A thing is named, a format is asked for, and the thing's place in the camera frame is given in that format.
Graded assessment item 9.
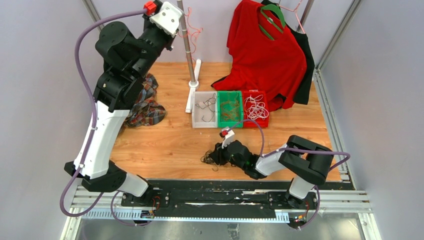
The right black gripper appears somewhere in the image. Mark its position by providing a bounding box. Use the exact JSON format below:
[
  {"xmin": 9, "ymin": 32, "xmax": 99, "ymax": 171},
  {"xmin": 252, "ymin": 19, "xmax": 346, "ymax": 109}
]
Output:
[{"xmin": 209, "ymin": 139, "xmax": 246, "ymax": 171}]

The black thin cable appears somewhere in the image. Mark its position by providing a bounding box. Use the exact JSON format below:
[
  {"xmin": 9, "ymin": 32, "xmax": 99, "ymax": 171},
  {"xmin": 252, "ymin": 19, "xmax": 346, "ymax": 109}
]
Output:
[
  {"xmin": 194, "ymin": 94, "xmax": 218, "ymax": 123},
  {"xmin": 200, "ymin": 149, "xmax": 220, "ymax": 172}
]

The orange thin cable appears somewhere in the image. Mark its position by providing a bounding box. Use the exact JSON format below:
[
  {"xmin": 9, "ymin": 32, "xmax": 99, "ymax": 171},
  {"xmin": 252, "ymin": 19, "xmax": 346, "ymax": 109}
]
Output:
[
  {"xmin": 178, "ymin": 7, "xmax": 204, "ymax": 56},
  {"xmin": 220, "ymin": 96, "xmax": 243, "ymax": 123}
]

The white thin cable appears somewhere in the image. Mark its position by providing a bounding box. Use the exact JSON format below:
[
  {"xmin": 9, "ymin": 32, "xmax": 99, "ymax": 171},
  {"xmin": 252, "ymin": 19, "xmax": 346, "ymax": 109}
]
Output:
[{"xmin": 244, "ymin": 94, "xmax": 270, "ymax": 122}]

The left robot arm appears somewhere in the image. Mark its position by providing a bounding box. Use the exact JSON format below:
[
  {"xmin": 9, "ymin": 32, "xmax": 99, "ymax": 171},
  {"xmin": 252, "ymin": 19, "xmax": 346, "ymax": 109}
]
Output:
[{"xmin": 64, "ymin": 20, "xmax": 179, "ymax": 207}]

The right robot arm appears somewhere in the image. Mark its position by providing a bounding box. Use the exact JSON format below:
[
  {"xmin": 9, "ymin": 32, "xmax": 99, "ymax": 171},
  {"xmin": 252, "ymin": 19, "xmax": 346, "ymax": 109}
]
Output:
[{"xmin": 205, "ymin": 135, "xmax": 334, "ymax": 209}]

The silver rack pole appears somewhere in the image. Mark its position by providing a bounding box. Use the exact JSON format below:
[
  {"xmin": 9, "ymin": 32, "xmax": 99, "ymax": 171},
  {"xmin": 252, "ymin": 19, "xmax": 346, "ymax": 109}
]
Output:
[
  {"xmin": 295, "ymin": 0, "xmax": 315, "ymax": 34},
  {"xmin": 176, "ymin": 0, "xmax": 193, "ymax": 68}
]

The green plastic bin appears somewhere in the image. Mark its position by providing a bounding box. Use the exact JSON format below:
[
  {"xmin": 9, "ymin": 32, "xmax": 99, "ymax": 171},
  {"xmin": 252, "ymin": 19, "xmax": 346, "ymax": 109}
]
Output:
[{"xmin": 217, "ymin": 91, "xmax": 244, "ymax": 128}]

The red plastic bin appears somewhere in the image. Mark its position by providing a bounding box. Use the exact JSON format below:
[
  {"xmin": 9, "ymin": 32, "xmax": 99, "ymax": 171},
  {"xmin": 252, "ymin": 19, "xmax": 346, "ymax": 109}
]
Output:
[{"xmin": 241, "ymin": 90, "xmax": 270, "ymax": 128}]

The white plastic bin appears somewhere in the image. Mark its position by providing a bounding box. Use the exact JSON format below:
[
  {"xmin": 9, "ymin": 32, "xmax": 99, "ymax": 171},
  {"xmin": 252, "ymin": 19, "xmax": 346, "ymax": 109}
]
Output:
[{"xmin": 191, "ymin": 91, "xmax": 218, "ymax": 129}]

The white rack base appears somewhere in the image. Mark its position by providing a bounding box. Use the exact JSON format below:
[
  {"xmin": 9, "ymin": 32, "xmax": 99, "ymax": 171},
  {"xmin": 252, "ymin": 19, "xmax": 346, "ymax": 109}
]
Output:
[{"xmin": 185, "ymin": 58, "xmax": 202, "ymax": 113}]

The plaid flannel shirt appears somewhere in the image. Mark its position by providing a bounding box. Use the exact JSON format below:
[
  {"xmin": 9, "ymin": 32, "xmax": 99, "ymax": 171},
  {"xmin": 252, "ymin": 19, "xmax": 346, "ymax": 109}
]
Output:
[{"xmin": 123, "ymin": 73, "xmax": 167, "ymax": 128}]

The black t-shirt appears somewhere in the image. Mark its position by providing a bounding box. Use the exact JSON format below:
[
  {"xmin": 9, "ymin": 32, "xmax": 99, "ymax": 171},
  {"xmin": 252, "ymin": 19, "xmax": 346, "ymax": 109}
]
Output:
[{"xmin": 259, "ymin": 0, "xmax": 314, "ymax": 111}]

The red t-shirt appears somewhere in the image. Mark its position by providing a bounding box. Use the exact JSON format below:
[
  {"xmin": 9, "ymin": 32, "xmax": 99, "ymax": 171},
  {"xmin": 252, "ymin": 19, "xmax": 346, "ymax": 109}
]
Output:
[{"xmin": 211, "ymin": 0, "xmax": 307, "ymax": 112}]

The green clothes hanger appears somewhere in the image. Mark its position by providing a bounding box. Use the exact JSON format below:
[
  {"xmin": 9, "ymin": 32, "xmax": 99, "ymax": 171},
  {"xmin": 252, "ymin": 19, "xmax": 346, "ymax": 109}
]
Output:
[{"xmin": 258, "ymin": 4, "xmax": 290, "ymax": 41}]

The right silver rack pole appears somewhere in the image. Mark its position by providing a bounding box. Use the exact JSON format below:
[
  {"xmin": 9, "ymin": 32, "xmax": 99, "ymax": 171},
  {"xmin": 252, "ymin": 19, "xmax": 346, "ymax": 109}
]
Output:
[{"xmin": 295, "ymin": 0, "xmax": 315, "ymax": 34}]

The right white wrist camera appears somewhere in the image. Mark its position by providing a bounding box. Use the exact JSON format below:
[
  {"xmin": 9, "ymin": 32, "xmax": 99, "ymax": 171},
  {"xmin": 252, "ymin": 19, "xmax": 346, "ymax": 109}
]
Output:
[{"xmin": 220, "ymin": 127, "xmax": 235, "ymax": 149}]

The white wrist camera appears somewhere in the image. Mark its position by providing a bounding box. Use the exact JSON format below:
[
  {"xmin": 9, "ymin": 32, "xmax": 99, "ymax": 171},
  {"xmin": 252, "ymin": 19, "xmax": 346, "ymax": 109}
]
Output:
[
  {"xmin": 220, "ymin": 127, "xmax": 235, "ymax": 149},
  {"xmin": 149, "ymin": 1, "xmax": 183, "ymax": 38}
]

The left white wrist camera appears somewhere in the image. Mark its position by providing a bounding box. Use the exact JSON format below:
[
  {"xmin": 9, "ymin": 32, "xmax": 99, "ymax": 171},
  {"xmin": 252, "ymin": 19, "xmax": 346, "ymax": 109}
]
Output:
[{"xmin": 149, "ymin": 1, "xmax": 183, "ymax": 38}]

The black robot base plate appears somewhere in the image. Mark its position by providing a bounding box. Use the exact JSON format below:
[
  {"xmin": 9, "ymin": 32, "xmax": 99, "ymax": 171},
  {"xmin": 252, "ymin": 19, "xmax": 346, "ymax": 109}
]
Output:
[{"xmin": 120, "ymin": 180, "xmax": 318, "ymax": 219}]

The pink wire hanger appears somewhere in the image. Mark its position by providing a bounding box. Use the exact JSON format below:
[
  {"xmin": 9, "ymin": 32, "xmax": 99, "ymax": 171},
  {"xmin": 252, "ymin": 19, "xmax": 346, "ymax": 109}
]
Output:
[{"xmin": 277, "ymin": 0, "xmax": 305, "ymax": 34}]

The aluminium frame rail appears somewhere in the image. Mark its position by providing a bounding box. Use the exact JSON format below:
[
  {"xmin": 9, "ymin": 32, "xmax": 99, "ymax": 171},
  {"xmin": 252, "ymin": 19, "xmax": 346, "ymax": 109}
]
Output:
[{"xmin": 61, "ymin": 186, "xmax": 381, "ymax": 240}]

